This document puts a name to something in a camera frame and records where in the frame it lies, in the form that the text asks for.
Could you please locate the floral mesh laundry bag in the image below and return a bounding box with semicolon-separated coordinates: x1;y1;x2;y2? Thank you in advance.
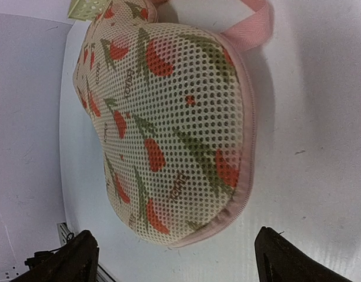
73;1;271;248

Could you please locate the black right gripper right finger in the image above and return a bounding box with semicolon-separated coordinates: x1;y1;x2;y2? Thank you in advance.
255;226;361;281

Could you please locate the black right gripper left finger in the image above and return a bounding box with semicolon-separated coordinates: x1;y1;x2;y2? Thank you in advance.
14;230;99;282

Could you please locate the green plastic basket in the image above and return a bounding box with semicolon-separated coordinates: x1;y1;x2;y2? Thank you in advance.
68;0;108;21

